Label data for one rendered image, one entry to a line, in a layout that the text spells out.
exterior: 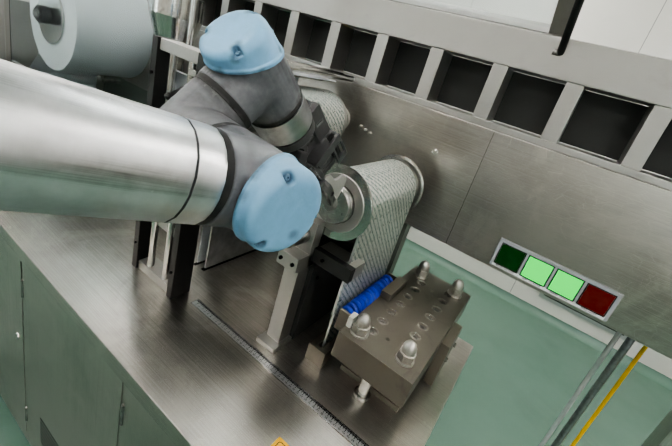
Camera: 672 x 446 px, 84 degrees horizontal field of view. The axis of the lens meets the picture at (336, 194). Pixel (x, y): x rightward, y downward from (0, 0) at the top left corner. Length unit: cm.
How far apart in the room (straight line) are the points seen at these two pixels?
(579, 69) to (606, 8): 242
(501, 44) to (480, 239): 44
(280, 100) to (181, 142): 20
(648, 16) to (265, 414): 314
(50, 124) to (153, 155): 5
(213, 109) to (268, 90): 6
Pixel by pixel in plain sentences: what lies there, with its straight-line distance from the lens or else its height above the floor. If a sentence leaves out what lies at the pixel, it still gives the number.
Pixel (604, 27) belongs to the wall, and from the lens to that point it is 330.
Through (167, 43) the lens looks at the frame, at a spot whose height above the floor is 143.
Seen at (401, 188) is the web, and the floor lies 128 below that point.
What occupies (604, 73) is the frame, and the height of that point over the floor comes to 161.
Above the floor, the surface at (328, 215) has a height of 123.
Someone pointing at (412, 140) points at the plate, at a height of 135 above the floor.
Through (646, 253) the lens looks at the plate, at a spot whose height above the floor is 132.
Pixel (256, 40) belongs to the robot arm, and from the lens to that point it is 39.
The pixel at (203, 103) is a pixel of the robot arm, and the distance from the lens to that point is 39.
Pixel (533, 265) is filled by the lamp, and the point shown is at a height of 119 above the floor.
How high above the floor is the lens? 151
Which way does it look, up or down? 21 degrees down
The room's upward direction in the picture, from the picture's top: 17 degrees clockwise
